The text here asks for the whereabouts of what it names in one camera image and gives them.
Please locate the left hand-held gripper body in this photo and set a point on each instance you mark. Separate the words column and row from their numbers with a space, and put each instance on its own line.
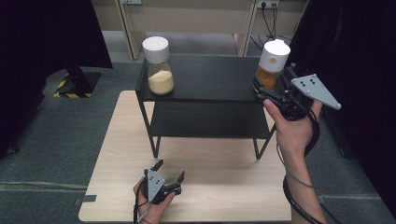
column 154, row 185

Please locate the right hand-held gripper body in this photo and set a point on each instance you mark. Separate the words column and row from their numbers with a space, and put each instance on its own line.
column 314, row 88

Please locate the glass jar of orange powder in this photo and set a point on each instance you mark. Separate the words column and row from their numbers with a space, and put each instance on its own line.
column 274, row 56

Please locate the black two-tier metal shelf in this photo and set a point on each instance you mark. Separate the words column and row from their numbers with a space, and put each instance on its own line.
column 211, row 77

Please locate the glass jar of pale powder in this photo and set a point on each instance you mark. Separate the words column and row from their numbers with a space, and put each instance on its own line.
column 160, row 81

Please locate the person's left hand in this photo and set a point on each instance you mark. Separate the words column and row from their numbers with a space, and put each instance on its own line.
column 152, row 213

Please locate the person's right hand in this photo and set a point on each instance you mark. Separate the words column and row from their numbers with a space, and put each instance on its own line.
column 292, row 133

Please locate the dark curtain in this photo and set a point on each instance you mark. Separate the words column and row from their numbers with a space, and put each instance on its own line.
column 361, row 46
column 37, row 46

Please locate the grey floor tape strip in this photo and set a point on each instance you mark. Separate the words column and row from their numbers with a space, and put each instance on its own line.
column 85, row 199

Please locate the light wooden cabinet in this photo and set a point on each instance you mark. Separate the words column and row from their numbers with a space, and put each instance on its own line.
column 186, row 15

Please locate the black stand base striped tape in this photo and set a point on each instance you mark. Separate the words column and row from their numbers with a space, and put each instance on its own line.
column 79, row 85

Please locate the white wall power outlet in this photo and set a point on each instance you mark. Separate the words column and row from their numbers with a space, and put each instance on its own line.
column 267, row 3

